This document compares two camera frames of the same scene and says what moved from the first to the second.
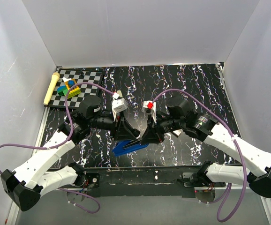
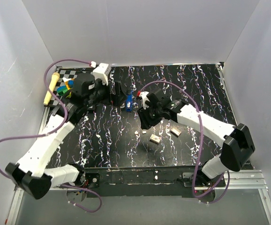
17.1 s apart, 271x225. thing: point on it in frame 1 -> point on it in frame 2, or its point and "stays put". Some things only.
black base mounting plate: x=146 y=182 stays put
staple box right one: x=176 y=132 stays put
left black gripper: x=123 y=130 -> x=120 y=97
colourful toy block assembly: x=63 y=90 stays put
